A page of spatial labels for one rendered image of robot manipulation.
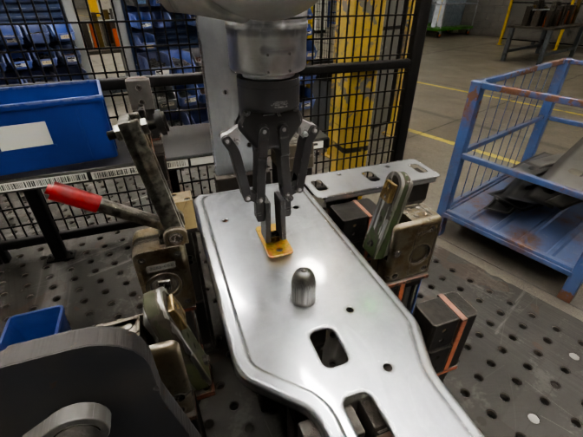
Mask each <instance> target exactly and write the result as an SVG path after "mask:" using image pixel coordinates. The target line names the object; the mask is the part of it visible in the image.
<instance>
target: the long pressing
mask: <svg viewBox="0 0 583 437"><path fill-rule="evenodd" d="M292 196H293V198H294V199H293V201H291V215H290V216H287V217H285V223H286V239H287V240H288V242H289V244H290V245H291V247H292V249H293V253H292V254H288V255H284V256H280V257H276V258H270V257H269V256H268V254H267V252H266V250H265V247H264V246H263V244H262V242H261V240H260V238H259V235H258V233H257V232H256V227H258V226H261V222H258V220H257V219H256V217H255V215H254V202H252V201H250V202H245V201H244V199H243V197H242V195H241V193H240V190H239V189H236V190H230V191H224V192H215V193H210V194H201V195H199V196H198V197H196V198H195V199H194V201H193V209H194V212H195V216H196V219H197V223H198V227H199V230H200V236H201V240H202V244H203V247H204V251H205V254H206V261H207V265H208V269H209V272H210V276H211V279H212V283H213V289H214V293H215V296H216V300H217V304H218V307H219V313H220V317H221V321H222V324H223V328H224V331H225V335H226V341H227V345H228V348H229V352H230V356H231V359H232V363H233V369H234V372H235V375H236V376H237V377H238V379H239V381H240V382H241V383H242V384H243V385H244V386H245V387H246V388H248V389H250V390H251V391H253V392H255V393H257V394H259V395H263V396H264V397H266V398H268V399H270V400H273V401H275V402H277V403H279V404H282V405H284V406H286V407H288V408H290V409H293V410H295V411H297V412H299V413H301V414H302V415H304V416H305V417H307V418H308V419H309V420H310V421H311V422H312V423H313V424H314V425H315V427H316V428H317V430H318V431H319V433H320V435H321V437H358V436H357V433H356V431H355V429H354V427H353V425H352V423H351V421H350V418H349V416H348V415H347V413H346V411H345V409H344V402H345V401H346V400H347V399H348V398H351V397H352V396H355V395H360V394H366V395H368V396H369V397H370V398H371V399H372V400H373V402H374V403H375V405H376V407H377V409H378V411H379V413H380V415H381V416H382V417H383V420H384V421H385V423H386V425H387V427H388V429H389V430H390V432H391V434H392V435H393V437H484V435H483V434H482V433H481V431H480V430H479V429H478V427H477V426H476V425H475V424H474V422H472V420H471V419H470V418H469V416H468V415H467V414H466V412H465V411H464V410H463V408H462V407H461V406H460V404H459V403H458V402H457V400H456V399H455V397H454V396H453V395H452V394H451V393H450V392H449V390H448V389H447V388H446V387H445V385H444V384H443V383H442V381H441V380H440V378H439V377H438V375H437V374H436V372H435V370H434V368H433V366H432V363H431V360H430V358H429V352H428V350H427V347H426V344H425V341H424V338H423V333H422V330H421V328H420V325H419V323H418V322H417V320H416V319H415V318H414V316H413V315H412V314H411V313H410V312H409V310H408V309H407V308H406V307H405V305H404V304H403V303H402V302H401V300H400V299H399V298H398V297H397V296H396V294H395V293H394V292H393V291H392V290H391V288H390V287H389V286H388V285H387V284H386V283H385V282H384V281H383V280H382V278H381V277H380V276H379V275H378V274H377V272H376V271H375V270H374V269H373V267H372V266H371V265H370V264H369V262H368V261H367V260H366V259H365V258H364V256H363V255H362V254H361V253H360V252H359V250H358V249H357V248H356V247H355V245H354V244H353V243H352V242H351V241H350V240H349V239H348V238H347V237H346V236H345V234H344V233H343V232H342V231H341V229H340V228H339V227H338V226H337V224H336V223H335V222H334V221H333V220H332V219H331V217H330V216H329V215H328V214H327V212H326V211H325V210H324V209H323V207H322V206H321V205H320V204H319V203H318V202H317V201H316V200H315V199H314V198H313V196H312V195H311V194H310V193H309V191H308V190H307V189H306V188H305V187H304V190H303V191H302V192H301V193H295V194H293V195H292ZM294 206H297V207H298V208H297V209H295V208H293V207H294ZM224 219H227V220H228V221H227V222H222V220H224ZM299 267H308V268H310V269H311V270H312V271H313V273H314V274H315V277H316V281H317V287H316V302H315V303H314V304H313V305H312V306H310V307H306V308H301V307H298V306H296V305H295V304H293V303H292V301H291V295H292V275H293V273H294V272H295V270H296V269H298V268H299ZM347 308H352V309H353V312H348V311H347V310H346V309H347ZM323 329H330V330H332V331H333V332H334V333H335V335H336V337H337V339H338V340H339V342H340V344H341V345H342V347H343V349H344V352H345V353H346V355H347V356H348V361H347V363H345V364H342V365H339V366H336V367H334V368H327V367H325V365H323V363H322V362H321V360H320V358H319V356H318V353H317V351H316V350H315V348H314V346H313V344H312V342H311V334H312V333H314V332H317V331H320V330H323ZM386 363H387V364H389V365H390V366H391V367H392V370H391V371H386V370H385V369H384V368H383V365H384V364H386Z"/></svg>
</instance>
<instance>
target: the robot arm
mask: <svg viewBox="0 0 583 437"><path fill-rule="evenodd" d="M318 1H319V0H159V2H160V3H161V4H162V5H163V7H164V8H165V9H166V10H167V11H168V12H174V13H182V14H189V15H195V16H204V17H210V18H215V19H220V20H225V27H226V37H227V47H228V57H229V66H230V69H231V70H232V71H234V72H236V73H238V74H237V75H236V77H237V88H238V99H239V115H238V117H237V119H236V125H235V126H234V127H232V128H231V129H229V130H228V131H221V132H220V133H219V137H220V139H221V141H222V143H223V145H224V146H225V147H226V149H227V150H228V152H229V155H230V158H231V162H232V164H233V170H234V172H235V176H236V179H237V182H238V185H239V190H240V193H241V195H242V197H243V199H244V201H245V202H250V201H252V202H254V215H255V217H256V219H257V220H258V222H261V234H262V236H263V238H264V240H265V242H266V243H267V244H268V243H271V202H270V201H269V199H268V198H267V197H266V195H265V177H266V159H267V157H268V150H269V149H272V148H274V149H275V154H276V163H277V172H278V189H279V191H276V192H274V205H275V221H276V230H277V231H278V233H279V235H280V238H281V240H285V239H286V223H285V217H287V216H290V215H291V213H292V210H291V201H293V199H294V198H293V196H292V195H293V194H295V193H301V192H302V191H303V190H304V186H305V178H306V174H307V169H308V165H309V160H310V155H311V147H312V143H313V141H314V140H315V139H316V137H317V135H318V132H319V128H318V126H316V125H315V124H314V123H312V122H311V121H305V120H303V117H302V114H301V113H300V111H299V86H300V74H299V73H298V72H300V71H302V70H304V69H305V66H306V36H307V28H308V22H307V12H308V9H309V8H310V7H311V6H313V5H314V4H315V3H317V2H318ZM297 130H298V134H299V137H298V143H297V148H296V153H295V158H294V163H293V169H292V174H291V173H290V161H289V154H290V146H289V142H290V141H291V139H292V137H293V135H294V134H295V133H296V132H297ZM241 134H243V135H244V136H245V137H246V138H247V139H248V140H249V142H250V143H251V144H252V151H253V167H252V190H251V189H250V187H249V183H248V179H247V176H246V170H245V167H244V163H243V160H242V157H241V154H240V151H239V149H238V145H239V144H240V138H239V136H240V135H241Z"/></svg>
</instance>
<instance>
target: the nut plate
mask: <svg viewBox="0 0 583 437"><path fill-rule="evenodd" d="M256 232H257V233H258V235H259V238H260V240H261V242H262V244H263V246H264V247H265V250H266V252H267V254H268V256H269V257H270V258H276V257H280V256H284V255H288V254H292V253H293V249H292V247H291V245H290V244H289V242H288V240H287V239H285V240H281V238H280V235H279V233H278V231H277V230H276V224H271V243H268V244H267V243H266V242H265V240H264V238H263V236H262V234H261V226H258V227H256ZM273 233H275V234H276V235H275V236H272V234H273ZM278 249H281V250H282V251H277V250H278Z"/></svg>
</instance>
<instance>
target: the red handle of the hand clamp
mask: <svg viewBox="0 0 583 437"><path fill-rule="evenodd" d="M45 194H48V195H49V198H48V199H49V200H53V201H55V202H59V203H62V204H65V205H71V206H73V207H77V208H80V209H83V210H86V211H90V212H95V213H96V212H101V213H104V214H107V215H110V216H114V217H117V218H119V219H125V220H128V221H131V222H135V223H137V224H141V225H145V226H149V227H152V228H155V229H158V230H162V231H164V229H163V227H162V224H161V222H160V220H159V217H158V215H155V214H152V213H150V212H144V211H142V210H139V209H136V208H133V207H130V206H127V205H123V204H120V203H116V202H114V201H111V200H108V199H103V198H102V196H101V195H98V194H95V193H91V192H87V191H84V190H82V189H79V188H75V187H73V186H68V185H65V184H63V183H59V182H56V181H55V183H54V185H51V184H48V185H47V188H46V191H45Z"/></svg>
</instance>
